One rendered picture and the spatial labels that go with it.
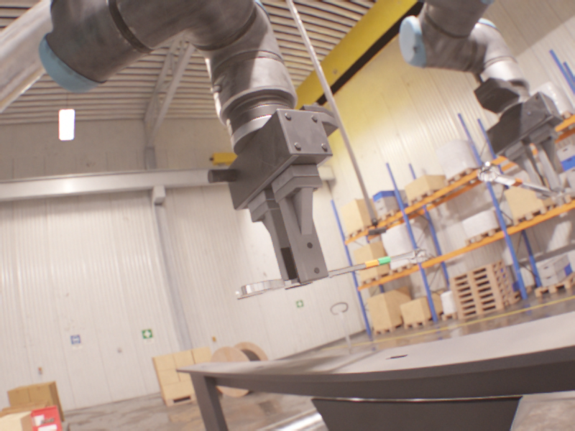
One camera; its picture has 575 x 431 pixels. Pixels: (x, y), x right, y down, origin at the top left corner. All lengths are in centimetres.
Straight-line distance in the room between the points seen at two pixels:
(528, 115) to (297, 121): 42
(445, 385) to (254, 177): 29
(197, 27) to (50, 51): 17
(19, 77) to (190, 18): 40
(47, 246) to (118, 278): 227
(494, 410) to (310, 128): 32
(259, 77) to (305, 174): 12
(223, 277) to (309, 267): 1113
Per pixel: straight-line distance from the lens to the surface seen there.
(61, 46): 44
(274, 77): 41
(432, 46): 66
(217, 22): 40
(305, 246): 36
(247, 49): 43
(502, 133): 68
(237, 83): 41
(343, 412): 55
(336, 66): 889
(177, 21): 39
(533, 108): 65
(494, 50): 72
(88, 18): 42
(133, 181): 1107
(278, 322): 1197
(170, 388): 791
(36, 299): 1071
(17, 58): 71
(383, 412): 49
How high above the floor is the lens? 124
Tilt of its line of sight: 14 degrees up
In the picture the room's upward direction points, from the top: 15 degrees counter-clockwise
